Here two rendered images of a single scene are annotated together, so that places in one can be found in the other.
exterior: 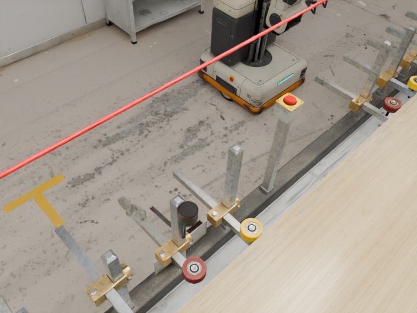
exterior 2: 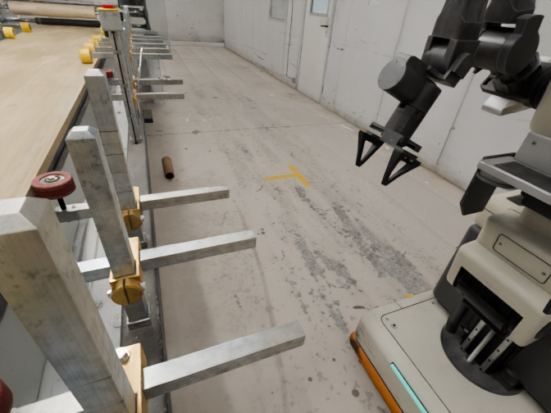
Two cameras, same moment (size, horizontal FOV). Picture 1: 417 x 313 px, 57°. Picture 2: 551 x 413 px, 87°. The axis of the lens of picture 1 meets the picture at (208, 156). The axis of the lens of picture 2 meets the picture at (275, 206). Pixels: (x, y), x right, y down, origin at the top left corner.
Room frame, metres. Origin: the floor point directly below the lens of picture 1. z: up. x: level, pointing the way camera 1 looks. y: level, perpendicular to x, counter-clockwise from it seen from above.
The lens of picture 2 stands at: (2.13, -1.19, 1.28)
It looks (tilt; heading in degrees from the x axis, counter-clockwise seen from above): 35 degrees down; 112
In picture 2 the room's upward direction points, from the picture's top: 5 degrees clockwise
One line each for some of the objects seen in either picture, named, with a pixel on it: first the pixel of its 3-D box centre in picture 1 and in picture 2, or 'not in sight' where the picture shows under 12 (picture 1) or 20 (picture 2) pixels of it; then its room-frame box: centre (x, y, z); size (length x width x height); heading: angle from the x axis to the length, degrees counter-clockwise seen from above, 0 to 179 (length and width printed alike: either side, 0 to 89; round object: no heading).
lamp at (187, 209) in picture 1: (187, 227); not in sight; (0.62, 0.05, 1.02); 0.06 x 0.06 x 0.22; 46
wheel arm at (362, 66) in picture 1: (377, 74); (153, 259); (1.75, -0.89, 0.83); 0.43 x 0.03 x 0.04; 46
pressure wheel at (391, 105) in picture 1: (389, 110); (59, 197); (1.43, -0.86, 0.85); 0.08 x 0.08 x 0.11
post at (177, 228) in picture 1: (179, 238); (129, 75); (0.66, 0.08, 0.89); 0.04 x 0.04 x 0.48; 46
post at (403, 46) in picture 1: (393, 67); (120, 257); (1.74, -0.95, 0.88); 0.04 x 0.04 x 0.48; 46
